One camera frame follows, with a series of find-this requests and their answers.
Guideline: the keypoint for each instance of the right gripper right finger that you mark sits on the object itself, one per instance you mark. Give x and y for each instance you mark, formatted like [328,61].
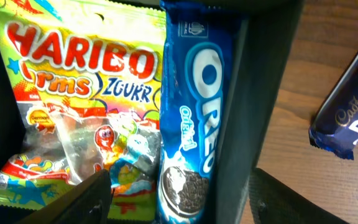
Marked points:
[271,201]

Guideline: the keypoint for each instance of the blue Oreo cookie pack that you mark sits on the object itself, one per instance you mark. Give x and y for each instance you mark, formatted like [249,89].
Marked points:
[201,52]

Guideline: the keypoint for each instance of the dark green box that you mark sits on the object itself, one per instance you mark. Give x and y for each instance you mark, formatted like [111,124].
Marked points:
[259,65]

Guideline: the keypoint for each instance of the Cadbury Dairy Milk bar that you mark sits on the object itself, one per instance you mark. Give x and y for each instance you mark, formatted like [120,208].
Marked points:
[335,126]

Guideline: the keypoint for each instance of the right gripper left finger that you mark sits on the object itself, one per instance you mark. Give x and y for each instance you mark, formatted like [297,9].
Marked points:
[79,202]

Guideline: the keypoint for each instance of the Haribo worms gummy bag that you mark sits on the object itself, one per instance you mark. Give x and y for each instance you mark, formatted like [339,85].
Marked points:
[80,89]

